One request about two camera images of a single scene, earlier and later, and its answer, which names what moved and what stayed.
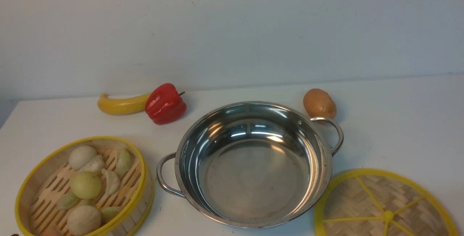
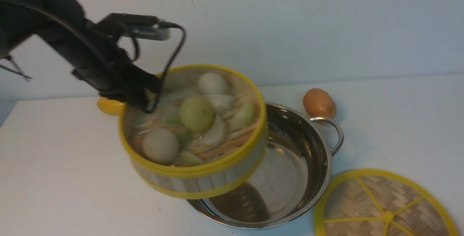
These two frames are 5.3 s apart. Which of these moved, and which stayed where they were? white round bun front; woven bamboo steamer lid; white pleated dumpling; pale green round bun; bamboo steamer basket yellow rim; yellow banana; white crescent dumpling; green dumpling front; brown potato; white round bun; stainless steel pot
Moved: white round bun; white round bun front; bamboo steamer basket yellow rim; green dumpling front; white crescent dumpling; white pleated dumpling; pale green round bun
Stayed: woven bamboo steamer lid; yellow banana; brown potato; stainless steel pot
